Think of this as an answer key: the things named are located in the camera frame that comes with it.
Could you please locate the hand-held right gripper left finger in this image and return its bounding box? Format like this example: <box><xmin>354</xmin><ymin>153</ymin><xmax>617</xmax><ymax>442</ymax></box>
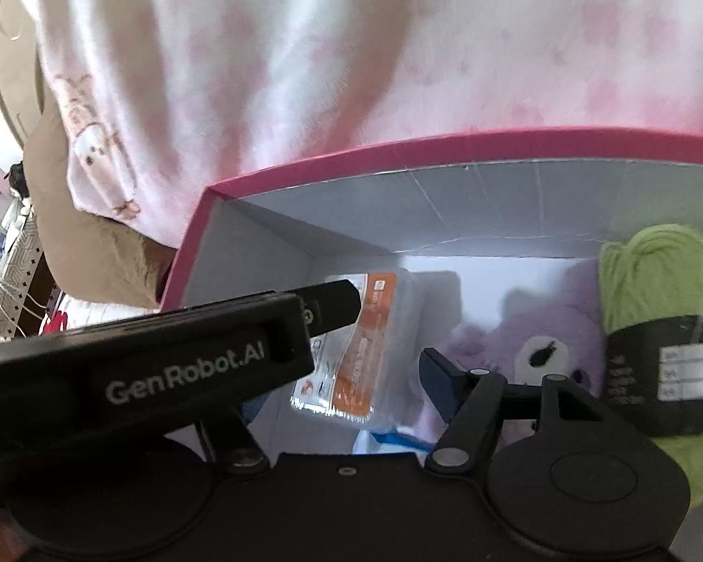
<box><xmin>196</xmin><ymin>401</ymin><xmax>271</xmax><ymax>472</ymax></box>

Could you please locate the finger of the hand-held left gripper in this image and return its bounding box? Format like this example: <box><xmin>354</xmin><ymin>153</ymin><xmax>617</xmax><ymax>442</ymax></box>
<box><xmin>281</xmin><ymin>279</ymin><xmax>362</xmax><ymax>340</ymax></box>

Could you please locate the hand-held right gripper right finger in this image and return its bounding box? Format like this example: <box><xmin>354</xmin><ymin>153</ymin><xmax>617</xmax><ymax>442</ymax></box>
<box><xmin>418</xmin><ymin>348</ymin><xmax>607</xmax><ymax>472</ymax></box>

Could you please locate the clear orange-label plastic box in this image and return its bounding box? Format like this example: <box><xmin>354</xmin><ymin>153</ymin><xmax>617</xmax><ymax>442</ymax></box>
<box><xmin>290</xmin><ymin>269</ymin><xmax>428</xmax><ymax>422</ymax></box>

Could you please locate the blue wet wipes pack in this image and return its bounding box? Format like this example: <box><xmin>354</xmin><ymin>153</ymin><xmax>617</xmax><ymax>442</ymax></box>
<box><xmin>351</xmin><ymin>424</ymin><xmax>431</xmax><ymax>456</ymax></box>

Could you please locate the purple plush toy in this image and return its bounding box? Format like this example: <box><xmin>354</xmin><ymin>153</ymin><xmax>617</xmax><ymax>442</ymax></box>
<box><xmin>413</xmin><ymin>258</ymin><xmax>610</xmax><ymax>454</ymax></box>

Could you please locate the pink cardboard box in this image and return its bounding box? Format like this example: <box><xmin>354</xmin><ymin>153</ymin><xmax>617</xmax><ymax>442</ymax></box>
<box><xmin>158</xmin><ymin>129</ymin><xmax>703</xmax><ymax>458</ymax></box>

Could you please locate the tan cloth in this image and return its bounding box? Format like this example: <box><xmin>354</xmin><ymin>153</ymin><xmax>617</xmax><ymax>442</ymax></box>
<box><xmin>22</xmin><ymin>105</ymin><xmax>180</xmax><ymax>311</ymax></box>

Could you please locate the green yarn skein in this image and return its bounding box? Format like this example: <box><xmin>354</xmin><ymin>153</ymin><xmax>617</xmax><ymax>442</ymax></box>
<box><xmin>597</xmin><ymin>223</ymin><xmax>703</xmax><ymax>507</ymax></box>

